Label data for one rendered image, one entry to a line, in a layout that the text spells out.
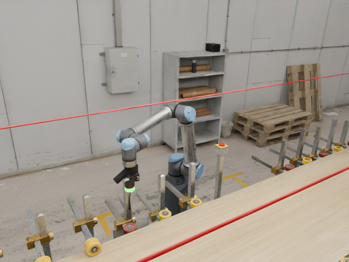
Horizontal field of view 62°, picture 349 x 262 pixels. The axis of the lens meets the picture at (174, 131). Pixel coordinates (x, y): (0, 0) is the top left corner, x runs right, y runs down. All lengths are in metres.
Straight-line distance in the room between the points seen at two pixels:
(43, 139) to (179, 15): 2.65
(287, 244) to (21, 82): 3.46
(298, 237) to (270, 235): 0.16
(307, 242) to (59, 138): 3.45
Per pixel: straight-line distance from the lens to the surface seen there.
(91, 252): 1.73
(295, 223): 2.08
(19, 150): 4.43
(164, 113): 2.28
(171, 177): 2.80
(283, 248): 1.87
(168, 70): 4.49
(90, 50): 4.22
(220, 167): 2.24
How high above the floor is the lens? 2.12
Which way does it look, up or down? 22 degrees down
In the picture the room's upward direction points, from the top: 1 degrees clockwise
